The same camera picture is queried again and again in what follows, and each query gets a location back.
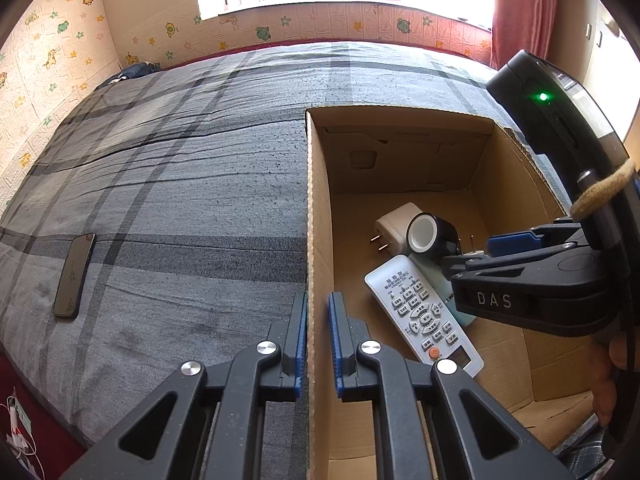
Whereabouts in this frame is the light teal small bottle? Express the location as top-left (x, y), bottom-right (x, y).
top-left (435, 282), bottom-right (476, 327)

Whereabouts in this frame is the white charging cable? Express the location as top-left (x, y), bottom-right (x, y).
top-left (5, 395), bottom-right (38, 468)

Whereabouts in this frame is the red curtain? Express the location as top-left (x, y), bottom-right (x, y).
top-left (490, 0), bottom-right (561, 71)

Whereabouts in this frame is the black smartphone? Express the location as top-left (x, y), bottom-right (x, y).
top-left (52, 232), bottom-right (97, 319)

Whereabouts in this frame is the small white charger plug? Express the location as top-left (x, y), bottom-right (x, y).
top-left (466, 233), bottom-right (490, 260)

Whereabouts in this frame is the tan fuzzy strap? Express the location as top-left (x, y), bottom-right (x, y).
top-left (570, 160), bottom-right (638, 218)

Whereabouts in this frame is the white remote control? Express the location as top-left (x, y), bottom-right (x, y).
top-left (364, 254), bottom-right (485, 378)

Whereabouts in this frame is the dark clothing bundle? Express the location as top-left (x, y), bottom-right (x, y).
top-left (95, 61), bottom-right (162, 91)

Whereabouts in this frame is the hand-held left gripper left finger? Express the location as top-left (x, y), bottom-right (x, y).
top-left (60, 291), bottom-right (308, 480)

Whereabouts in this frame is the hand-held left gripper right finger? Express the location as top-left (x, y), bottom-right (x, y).
top-left (327, 291), bottom-right (576, 480)

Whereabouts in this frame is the cream wardrobe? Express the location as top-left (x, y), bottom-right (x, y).
top-left (555, 0), bottom-right (636, 126)

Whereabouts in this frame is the black tape roll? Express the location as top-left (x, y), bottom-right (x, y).
top-left (405, 212), bottom-right (461, 260)

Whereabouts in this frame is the person's right hand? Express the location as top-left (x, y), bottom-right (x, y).
top-left (592, 332), bottom-right (627, 426)

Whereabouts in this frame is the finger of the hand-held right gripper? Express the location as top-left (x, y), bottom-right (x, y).
top-left (439, 240), bottom-right (623, 338)
top-left (486, 215), bottom-right (586, 258)

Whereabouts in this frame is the large white charger plug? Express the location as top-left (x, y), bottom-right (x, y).
top-left (369, 202), bottom-right (423, 258)

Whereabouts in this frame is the cardboard box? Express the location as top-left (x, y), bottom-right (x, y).
top-left (304, 106), bottom-right (608, 480)

